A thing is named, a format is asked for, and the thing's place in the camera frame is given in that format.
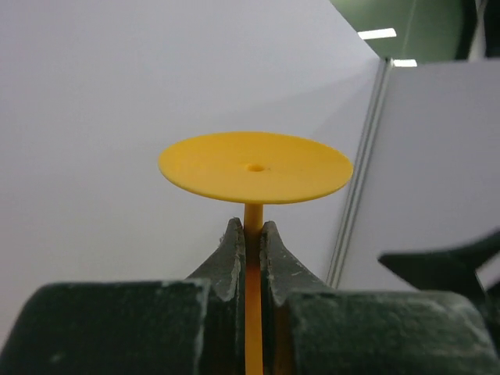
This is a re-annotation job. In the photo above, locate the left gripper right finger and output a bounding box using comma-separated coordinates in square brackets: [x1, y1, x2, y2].
[260, 221, 499, 374]

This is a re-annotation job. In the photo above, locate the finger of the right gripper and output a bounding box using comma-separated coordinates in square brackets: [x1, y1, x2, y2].
[378, 231, 499, 313]

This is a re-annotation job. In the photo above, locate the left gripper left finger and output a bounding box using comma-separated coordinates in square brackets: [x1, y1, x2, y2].
[1, 218, 245, 374]

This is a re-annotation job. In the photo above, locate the orange goblet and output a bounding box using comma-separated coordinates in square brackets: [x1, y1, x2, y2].
[158, 131, 354, 374]

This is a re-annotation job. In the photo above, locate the ceiling light panel far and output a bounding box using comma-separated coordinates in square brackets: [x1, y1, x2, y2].
[392, 59, 418, 68]

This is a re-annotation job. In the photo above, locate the ceiling light panel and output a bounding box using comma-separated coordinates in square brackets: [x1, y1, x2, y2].
[392, 59, 418, 68]
[358, 27, 397, 41]

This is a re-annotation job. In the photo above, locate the ceiling light panel near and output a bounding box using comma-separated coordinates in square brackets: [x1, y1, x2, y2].
[358, 27, 397, 41]

